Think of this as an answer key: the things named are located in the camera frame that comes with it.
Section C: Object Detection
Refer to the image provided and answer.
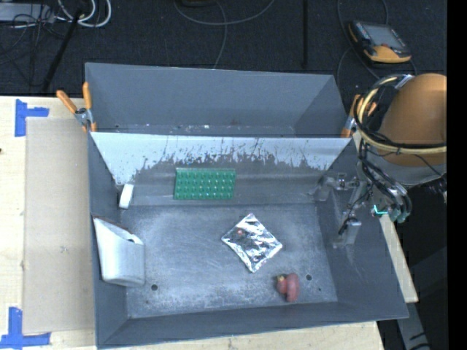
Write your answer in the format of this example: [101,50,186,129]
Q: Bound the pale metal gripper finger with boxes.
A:
[332,218,363,249]
[309,172,361,201]

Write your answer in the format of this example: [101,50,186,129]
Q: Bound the red toy animal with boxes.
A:
[275,272,301,303]

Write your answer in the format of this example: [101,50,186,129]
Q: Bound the silver foil packet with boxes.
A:
[220,212,284,274]

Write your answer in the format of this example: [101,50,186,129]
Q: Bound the dark green flat block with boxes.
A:
[172,167,237,201]

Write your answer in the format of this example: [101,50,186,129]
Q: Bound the grey metal bin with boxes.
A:
[84,62,410,349]

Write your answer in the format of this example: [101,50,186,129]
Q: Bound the small white cylinder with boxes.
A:
[117,183,136,210]

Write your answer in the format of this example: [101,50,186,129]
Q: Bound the white paper cup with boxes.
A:
[91,216,146,288]

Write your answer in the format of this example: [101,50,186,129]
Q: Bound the brown cardboard board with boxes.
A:
[21,117,96,335]

